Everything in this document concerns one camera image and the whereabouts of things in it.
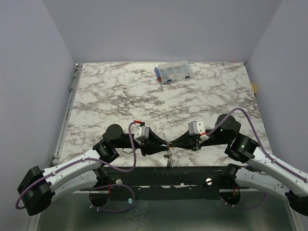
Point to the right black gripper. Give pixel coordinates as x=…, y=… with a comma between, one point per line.
x=196, y=143

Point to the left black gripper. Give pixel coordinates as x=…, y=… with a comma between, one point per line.
x=151, y=145

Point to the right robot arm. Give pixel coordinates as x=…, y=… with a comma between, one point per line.
x=262, y=171

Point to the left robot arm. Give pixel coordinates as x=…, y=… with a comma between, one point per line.
x=40, y=186

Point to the clear plastic organizer box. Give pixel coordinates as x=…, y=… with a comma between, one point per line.
x=175, y=71

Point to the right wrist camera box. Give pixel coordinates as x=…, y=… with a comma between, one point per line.
x=196, y=128

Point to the black mounting rail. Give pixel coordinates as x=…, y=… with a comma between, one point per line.
x=162, y=183

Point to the blue handled screwdriver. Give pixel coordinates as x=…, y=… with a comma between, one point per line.
x=158, y=77

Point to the metal side rail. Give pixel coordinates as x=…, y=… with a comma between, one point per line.
x=72, y=93

